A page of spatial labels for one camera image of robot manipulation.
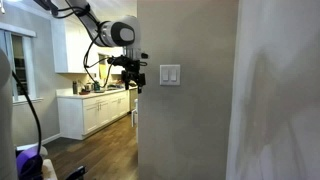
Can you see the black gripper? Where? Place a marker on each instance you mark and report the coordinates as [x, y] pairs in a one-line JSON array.
[[133, 74]]

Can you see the beige padded object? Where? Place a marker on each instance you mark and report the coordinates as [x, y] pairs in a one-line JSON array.
[[49, 170]]

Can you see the white framed window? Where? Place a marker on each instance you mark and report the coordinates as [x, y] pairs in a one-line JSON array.
[[20, 66]]

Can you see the white light switch rocker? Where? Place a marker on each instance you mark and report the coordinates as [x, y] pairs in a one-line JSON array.
[[165, 74], [173, 74]]

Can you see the purple round object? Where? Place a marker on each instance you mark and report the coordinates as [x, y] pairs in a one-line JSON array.
[[28, 163]]

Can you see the green kitchen container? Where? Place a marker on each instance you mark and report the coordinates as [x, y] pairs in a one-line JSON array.
[[96, 86]]

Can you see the white kitchen cabinets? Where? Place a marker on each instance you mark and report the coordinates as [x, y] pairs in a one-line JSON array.
[[90, 113], [71, 50]]

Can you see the white upper kitchen cabinets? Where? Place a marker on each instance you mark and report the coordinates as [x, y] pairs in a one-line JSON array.
[[71, 50]]

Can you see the dark bottle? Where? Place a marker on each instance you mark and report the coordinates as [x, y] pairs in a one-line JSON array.
[[75, 87]]

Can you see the white lower kitchen cabinets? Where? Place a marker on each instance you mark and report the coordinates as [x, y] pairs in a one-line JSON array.
[[90, 113]]

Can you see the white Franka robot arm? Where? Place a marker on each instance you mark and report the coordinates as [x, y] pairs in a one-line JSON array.
[[121, 33]]

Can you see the white double switch wall plate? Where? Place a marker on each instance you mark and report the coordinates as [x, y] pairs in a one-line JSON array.
[[170, 75]]

